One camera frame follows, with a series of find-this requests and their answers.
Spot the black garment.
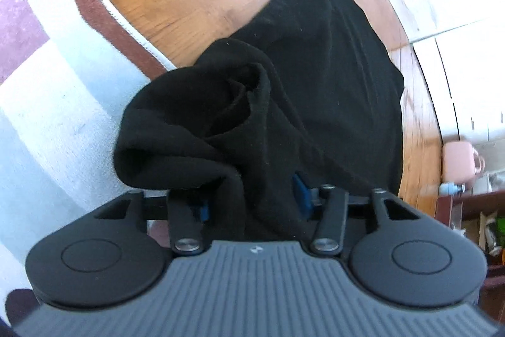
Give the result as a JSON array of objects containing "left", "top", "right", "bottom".
[{"left": 113, "top": 0, "right": 404, "bottom": 241}]

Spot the pink mug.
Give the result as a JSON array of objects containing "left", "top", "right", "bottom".
[{"left": 442, "top": 140, "right": 485, "bottom": 191}]

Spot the white patterned rug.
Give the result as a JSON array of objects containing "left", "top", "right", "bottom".
[{"left": 1, "top": 0, "right": 173, "bottom": 296}]

